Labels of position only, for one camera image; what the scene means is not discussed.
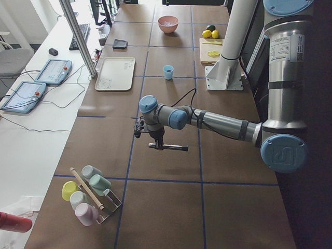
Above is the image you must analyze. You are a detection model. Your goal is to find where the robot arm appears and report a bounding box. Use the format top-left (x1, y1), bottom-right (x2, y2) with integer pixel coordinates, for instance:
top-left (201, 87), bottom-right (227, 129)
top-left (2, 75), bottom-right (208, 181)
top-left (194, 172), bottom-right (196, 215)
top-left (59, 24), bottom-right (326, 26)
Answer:
top-left (134, 1), bottom-right (314, 173)

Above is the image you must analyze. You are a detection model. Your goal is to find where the white wire rack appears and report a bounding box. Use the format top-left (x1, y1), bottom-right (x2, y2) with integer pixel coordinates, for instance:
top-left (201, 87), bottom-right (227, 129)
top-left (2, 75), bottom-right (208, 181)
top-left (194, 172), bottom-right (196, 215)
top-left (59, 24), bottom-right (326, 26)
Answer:
top-left (96, 189), bottom-right (122, 225)

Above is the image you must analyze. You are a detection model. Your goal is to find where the grey cup on rack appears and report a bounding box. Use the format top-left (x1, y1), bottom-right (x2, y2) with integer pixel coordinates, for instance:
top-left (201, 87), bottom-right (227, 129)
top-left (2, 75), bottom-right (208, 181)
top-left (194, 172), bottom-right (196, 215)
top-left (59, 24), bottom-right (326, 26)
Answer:
top-left (81, 165), bottom-right (102, 179)

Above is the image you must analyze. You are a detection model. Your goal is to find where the white cup on rack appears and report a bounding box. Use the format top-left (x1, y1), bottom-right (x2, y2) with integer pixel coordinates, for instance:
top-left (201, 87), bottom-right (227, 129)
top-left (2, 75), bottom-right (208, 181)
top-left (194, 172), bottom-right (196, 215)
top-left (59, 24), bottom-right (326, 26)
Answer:
top-left (70, 191), bottom-right (90, 211)

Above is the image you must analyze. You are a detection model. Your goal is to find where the grey office chair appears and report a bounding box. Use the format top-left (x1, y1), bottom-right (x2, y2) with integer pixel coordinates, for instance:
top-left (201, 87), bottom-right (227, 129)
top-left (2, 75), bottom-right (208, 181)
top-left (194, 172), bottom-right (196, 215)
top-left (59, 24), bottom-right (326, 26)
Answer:
top-left (1, 31), bottom-right (34, 79)

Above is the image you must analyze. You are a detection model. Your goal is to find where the far blue teach pendant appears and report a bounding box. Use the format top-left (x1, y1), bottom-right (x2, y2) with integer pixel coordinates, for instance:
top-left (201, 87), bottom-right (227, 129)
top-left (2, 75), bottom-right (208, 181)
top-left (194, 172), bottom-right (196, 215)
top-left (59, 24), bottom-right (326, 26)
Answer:
top-left (34, 59), bottom-right (72, 86)

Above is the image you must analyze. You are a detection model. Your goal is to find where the light blue paper cup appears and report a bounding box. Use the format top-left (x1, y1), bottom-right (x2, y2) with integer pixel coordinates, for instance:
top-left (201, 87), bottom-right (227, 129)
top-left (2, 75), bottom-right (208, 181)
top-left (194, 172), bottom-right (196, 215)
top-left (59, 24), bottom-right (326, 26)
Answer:
top-left (163, 65), bottom-right (174, 80)

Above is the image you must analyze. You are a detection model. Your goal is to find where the yellow cup on rack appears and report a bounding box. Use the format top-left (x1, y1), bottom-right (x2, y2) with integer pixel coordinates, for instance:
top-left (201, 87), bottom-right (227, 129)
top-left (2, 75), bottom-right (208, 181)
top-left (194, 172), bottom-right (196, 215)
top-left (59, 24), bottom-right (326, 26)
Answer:
top-left (61, 181), bottom-right (79, 201)

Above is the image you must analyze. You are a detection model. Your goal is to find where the near blue teach pendant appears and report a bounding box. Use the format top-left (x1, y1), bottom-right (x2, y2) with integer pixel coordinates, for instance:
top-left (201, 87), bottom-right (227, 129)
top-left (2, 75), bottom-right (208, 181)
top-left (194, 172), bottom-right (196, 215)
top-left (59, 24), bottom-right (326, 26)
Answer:
top-left (1, 81), bottom-right (47, 114)

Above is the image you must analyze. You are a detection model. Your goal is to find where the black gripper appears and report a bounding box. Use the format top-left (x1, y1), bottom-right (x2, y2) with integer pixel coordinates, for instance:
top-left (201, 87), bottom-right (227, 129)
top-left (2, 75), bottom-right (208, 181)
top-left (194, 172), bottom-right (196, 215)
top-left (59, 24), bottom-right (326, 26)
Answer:
top-left (146, 124), bottom-right (164, 150)

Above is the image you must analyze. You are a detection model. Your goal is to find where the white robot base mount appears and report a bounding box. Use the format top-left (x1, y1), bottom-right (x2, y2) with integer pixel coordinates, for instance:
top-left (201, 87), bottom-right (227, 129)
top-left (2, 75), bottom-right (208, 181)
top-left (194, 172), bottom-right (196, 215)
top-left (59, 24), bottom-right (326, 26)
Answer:
top-left (205, 0), bottom-right (258, 91)

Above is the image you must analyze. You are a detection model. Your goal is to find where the lemon slices stack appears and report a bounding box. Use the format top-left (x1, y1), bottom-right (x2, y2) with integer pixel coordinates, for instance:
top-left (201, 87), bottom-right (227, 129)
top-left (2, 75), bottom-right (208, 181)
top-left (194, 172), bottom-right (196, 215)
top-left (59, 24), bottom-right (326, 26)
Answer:
top-left (207, 50), bottom-right (220, 58)

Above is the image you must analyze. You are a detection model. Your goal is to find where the steel muddler black tip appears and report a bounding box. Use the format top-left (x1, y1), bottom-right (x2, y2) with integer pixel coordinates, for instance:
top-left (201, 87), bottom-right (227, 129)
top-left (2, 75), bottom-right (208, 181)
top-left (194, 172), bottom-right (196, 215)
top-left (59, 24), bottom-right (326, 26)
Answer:
top-left (148, 143), bottom-right (189, 151)

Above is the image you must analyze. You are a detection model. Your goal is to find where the aluminium frame post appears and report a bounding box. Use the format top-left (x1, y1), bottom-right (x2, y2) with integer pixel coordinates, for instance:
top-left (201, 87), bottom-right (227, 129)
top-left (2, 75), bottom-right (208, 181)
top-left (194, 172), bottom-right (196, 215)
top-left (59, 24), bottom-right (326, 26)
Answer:
top-left (59, 0), bottom-right (98, 78)

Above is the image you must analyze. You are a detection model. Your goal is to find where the wooden rack handle rod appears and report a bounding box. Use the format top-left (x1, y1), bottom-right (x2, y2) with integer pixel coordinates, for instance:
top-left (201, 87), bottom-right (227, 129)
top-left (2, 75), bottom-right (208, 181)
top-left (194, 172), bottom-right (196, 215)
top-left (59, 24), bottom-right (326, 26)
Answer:
top-left (70, 167), bottom-right (104, 210)

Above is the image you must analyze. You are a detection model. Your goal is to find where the yellow plastic knife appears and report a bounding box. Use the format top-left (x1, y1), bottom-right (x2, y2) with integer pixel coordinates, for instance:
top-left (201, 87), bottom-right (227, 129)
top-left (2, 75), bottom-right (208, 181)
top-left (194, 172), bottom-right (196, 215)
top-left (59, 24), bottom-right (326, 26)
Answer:
top-left (202, 41), bottom-right (223, 46)

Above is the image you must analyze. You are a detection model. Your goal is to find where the pink cup on rack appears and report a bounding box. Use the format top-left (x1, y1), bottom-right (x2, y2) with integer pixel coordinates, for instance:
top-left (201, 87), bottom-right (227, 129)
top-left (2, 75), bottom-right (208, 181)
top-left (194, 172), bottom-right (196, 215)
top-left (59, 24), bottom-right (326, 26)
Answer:
top-left (75, 203), bottom-right (99, 226)

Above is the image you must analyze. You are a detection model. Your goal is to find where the clear ice cubes pile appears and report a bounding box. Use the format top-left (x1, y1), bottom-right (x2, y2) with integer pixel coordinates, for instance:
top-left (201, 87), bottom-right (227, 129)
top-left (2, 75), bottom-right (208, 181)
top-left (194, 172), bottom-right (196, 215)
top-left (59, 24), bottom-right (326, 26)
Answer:
top-left (162, 21), bottom-right (175, 27)

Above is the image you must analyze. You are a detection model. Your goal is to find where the red bottle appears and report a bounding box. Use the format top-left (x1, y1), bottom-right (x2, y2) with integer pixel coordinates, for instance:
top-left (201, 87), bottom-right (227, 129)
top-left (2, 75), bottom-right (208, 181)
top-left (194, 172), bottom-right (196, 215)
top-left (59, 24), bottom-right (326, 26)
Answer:
top-left (1, 212), bottom-right (33, 233)

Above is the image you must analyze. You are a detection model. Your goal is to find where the wooden cutting board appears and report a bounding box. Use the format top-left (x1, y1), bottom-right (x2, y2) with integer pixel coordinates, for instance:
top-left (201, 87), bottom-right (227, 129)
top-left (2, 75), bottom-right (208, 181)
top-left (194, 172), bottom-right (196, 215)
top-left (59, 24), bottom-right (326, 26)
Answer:
top-left (199, 38), bottom-right (224, 63)

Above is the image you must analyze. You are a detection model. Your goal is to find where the green bowl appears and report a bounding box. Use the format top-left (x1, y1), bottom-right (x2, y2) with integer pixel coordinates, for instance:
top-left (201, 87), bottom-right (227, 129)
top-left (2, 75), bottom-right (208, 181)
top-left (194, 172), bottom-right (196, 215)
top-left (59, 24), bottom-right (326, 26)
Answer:
top-left (89, 174), bottom-right (112, 196)

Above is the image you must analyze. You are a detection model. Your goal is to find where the folded grey cloth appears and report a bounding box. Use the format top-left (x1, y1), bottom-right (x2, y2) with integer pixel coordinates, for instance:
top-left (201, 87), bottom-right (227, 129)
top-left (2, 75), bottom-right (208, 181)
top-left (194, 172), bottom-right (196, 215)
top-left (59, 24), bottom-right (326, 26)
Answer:
top-left (112, 39), bottom-right (128, 50)

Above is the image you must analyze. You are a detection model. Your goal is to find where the pink bowl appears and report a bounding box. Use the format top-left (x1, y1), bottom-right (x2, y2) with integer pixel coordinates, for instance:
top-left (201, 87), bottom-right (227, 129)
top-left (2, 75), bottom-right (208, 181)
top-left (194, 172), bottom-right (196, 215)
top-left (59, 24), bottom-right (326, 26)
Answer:
top-left (158, 16), bottom-right (178, 34)

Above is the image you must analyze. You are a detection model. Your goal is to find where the green lime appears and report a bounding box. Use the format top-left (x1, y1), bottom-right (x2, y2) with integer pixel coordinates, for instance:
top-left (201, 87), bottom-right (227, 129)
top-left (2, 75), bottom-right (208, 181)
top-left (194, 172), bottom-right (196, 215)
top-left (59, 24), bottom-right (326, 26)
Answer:
top-left (206, 24), bottom-right (216, 32)

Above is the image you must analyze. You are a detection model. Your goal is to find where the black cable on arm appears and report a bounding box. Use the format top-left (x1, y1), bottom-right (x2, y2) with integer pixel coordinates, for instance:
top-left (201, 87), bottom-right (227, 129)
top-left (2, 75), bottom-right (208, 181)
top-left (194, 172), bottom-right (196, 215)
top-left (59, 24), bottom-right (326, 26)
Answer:
top-left (171, 88), bottom-right (250, 141)

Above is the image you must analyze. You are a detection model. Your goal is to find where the yellow lemon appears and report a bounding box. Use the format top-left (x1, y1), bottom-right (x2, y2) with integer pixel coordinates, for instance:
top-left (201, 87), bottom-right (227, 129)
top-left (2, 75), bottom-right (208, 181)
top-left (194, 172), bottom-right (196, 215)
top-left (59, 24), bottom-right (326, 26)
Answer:
top-left (211, 30), bottom-right (219, 39)
top-left (202, 30), bottom-right (212, 38)

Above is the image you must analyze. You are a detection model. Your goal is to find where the black keyboard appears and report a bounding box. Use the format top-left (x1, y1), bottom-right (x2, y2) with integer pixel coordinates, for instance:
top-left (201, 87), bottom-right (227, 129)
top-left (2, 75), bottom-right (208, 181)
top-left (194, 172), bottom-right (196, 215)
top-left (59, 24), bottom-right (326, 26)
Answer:
top-left (68, 23), bottom-right (91, 51)

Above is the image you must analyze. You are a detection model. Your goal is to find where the black computer mouse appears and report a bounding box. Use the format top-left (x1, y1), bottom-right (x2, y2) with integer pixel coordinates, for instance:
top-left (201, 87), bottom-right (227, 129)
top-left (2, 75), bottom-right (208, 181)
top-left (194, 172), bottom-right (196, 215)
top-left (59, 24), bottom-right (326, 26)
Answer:
top-left (48, 48), bottom-right (58, 56)

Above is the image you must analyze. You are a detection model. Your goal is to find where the blue teach pendant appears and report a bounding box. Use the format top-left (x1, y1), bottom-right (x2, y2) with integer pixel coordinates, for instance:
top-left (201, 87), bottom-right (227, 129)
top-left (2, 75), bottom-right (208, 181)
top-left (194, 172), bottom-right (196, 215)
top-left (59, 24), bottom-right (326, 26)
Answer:
top-left (34, 59), bottom-right (72, 86)
top-left (1, 81), bottom-right (47, 114)

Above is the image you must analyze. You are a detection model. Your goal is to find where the cream bear print tray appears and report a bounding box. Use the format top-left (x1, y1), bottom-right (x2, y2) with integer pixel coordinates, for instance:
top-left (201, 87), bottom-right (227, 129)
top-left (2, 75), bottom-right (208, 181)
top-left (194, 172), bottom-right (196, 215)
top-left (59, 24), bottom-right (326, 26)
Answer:
top-left (95, 57), bottom-right (135, 91)

